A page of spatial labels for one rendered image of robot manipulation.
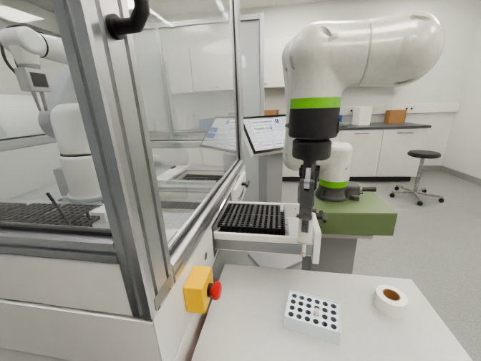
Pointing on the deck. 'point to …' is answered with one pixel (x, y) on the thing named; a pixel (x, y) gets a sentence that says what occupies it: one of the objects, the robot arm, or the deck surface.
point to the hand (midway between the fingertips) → (305, 228)
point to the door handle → (115, 28)
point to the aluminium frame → (110, 186)
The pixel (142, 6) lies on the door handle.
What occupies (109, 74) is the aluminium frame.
